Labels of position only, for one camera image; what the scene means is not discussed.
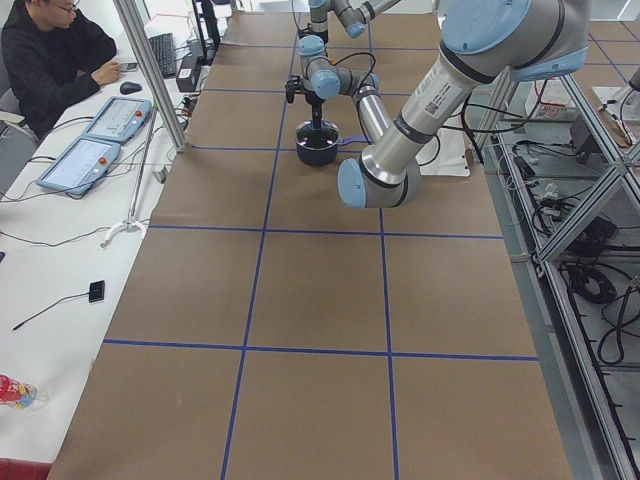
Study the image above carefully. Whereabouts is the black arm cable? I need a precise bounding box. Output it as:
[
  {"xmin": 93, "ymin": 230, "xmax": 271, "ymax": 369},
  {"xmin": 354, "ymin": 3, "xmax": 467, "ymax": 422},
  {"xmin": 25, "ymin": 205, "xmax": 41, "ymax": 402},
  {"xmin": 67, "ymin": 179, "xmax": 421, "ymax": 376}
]
[{"xmin": 329, "ymin": 51, "xmax": 381, "ymax": 91}]

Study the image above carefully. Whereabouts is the lower blue teach pendant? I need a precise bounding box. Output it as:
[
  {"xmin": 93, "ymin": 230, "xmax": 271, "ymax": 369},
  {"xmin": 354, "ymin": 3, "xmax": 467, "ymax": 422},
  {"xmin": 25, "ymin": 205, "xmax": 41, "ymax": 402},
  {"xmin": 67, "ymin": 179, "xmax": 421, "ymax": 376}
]
[{"xmin": 36, "ymin": 136, "xmax": 121, "ymax": 195}]

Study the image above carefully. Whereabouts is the glass lid with blue knob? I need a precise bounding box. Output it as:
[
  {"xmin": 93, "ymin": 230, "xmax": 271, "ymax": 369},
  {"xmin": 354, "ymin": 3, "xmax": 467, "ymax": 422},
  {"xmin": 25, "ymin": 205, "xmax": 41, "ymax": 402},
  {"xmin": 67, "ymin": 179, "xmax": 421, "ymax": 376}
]
[{"xmin": 296, "ymin": 123, "xmax": 339, "ymax": 150}]

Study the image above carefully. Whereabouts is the blue teach pendant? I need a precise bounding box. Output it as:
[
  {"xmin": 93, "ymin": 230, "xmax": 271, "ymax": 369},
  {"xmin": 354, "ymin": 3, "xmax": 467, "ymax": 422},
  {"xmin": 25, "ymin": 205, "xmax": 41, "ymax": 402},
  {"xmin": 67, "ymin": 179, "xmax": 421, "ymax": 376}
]
[
  {"xmin": 36, "ymin": 136, "xmax": 121, "ymax": 195},
  {"xmin": 83, "ymin": 96, "xmax": 152, "ymax": 145}
]

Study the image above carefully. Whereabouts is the red printed plastic bag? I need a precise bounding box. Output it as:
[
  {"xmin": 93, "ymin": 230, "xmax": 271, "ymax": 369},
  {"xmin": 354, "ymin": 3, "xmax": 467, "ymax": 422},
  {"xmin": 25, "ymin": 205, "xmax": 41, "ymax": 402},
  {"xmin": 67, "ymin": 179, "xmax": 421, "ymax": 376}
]
[{"xmin": 0, "ymin": 374, "xmax": 49, "ymax": 412}]

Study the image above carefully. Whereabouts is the black power adapter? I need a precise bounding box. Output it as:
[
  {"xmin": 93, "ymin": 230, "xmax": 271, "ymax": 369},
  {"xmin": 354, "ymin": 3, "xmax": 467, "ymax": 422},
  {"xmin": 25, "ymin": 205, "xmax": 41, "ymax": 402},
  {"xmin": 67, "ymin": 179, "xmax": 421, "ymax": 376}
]
[{"xmin": 175, "ymin": 54, "xmax": 201, "ymax": 93}]

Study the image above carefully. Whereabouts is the white stand with thin rod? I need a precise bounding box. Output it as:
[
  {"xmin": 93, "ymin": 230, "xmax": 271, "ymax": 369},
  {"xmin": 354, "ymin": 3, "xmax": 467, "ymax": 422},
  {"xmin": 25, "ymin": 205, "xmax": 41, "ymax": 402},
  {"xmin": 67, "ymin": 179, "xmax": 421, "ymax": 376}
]
[{"xmin": 100, "ymin": 107, "xmax": 158, "ymax": 249}]

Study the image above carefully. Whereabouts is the upper blue teach pendant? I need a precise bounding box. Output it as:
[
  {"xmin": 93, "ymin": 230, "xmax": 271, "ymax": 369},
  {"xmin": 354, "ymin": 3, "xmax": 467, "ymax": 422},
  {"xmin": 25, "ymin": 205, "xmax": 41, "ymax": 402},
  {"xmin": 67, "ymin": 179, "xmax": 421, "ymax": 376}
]
[{"xmin": 83, "ymin": 96, "xmax": 152, "ymax": 145}]

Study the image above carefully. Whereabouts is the dark pot with blue handle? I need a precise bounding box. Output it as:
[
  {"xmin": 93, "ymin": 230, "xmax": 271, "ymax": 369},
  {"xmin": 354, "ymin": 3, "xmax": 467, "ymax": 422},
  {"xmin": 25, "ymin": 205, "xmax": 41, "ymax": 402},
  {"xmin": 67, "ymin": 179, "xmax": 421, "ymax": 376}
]
[{"xmin": 295, "ymin": 120, "xmax": 370, "ymax": 167}]

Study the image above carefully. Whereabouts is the aluminium frame post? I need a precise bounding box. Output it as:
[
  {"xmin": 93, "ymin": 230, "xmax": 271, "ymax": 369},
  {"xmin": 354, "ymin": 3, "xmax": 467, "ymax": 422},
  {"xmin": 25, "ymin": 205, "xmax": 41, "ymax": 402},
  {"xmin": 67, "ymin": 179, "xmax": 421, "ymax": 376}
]
[{"xmin": 113, "ymin": 0, "xmax": 187, "ymax": 153}]

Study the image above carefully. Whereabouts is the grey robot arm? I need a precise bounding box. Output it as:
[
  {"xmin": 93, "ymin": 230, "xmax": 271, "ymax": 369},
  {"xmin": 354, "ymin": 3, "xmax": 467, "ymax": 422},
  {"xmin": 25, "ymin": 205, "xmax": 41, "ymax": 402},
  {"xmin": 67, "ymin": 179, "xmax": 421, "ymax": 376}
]
[
  {"xmin": 297, "ymin": 0, "xmax": 399, "ymax": 44},
  {"xmin": 299, "ymin": 0, "xmax": 591, "ymax": 209}
]

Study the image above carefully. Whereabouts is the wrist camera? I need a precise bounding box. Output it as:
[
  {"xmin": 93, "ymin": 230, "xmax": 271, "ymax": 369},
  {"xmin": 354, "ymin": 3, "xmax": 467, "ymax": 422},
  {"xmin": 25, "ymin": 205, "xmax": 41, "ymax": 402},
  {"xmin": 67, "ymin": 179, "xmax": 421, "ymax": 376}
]
[{"xmin": 285, "ymin": 75, "xmax": 305, "ymax": 104}]

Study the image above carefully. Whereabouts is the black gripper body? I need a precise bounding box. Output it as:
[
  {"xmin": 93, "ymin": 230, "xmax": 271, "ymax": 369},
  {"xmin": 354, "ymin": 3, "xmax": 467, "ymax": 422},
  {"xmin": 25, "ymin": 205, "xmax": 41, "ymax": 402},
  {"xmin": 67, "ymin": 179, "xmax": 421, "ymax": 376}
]
[{"xmin": 307, "ymin": 94, "xmax": 324, "ymax": 123}]

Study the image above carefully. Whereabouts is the black keyboard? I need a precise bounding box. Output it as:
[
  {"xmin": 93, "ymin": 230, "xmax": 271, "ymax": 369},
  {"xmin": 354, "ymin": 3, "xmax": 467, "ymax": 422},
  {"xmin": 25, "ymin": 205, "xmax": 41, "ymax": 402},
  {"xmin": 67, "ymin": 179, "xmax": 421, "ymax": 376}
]
[{"xmin": 148, "ymin": 33, "xmax": 177, "ymax": 78}]

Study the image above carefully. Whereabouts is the person in black hoodie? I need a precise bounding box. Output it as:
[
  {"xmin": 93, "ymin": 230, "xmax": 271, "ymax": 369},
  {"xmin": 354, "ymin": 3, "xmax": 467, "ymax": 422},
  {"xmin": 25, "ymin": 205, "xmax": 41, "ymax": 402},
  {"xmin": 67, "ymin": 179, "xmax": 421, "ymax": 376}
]
[{"xmin": 1, "ymin": 1, "xmax": 121, "ymax": 139}]

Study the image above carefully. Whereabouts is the small black square device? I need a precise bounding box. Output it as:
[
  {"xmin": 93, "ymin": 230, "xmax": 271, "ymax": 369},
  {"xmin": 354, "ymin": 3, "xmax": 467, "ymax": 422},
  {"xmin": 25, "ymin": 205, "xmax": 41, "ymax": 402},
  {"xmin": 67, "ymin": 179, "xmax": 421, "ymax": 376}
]
[{"xmin": 88, "ymin": 280, "xmax": 106, "ymax": 303}]

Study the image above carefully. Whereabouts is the black computer mouse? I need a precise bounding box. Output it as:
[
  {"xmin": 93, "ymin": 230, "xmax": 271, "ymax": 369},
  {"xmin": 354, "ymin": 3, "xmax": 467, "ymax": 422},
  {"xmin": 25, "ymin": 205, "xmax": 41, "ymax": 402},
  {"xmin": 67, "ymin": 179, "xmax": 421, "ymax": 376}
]
[{"xmin": 119, "ymin": 81, "xmax": 142, "ymax": 95}]

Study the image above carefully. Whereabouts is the aluminium frame rack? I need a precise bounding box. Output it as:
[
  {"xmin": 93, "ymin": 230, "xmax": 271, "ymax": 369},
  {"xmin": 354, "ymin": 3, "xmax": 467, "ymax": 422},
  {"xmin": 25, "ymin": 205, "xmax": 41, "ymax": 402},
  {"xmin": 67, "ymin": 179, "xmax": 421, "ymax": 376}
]
[{"xmin": 477, "ymin": 64, "xmax": 639, "ymax": 479}]

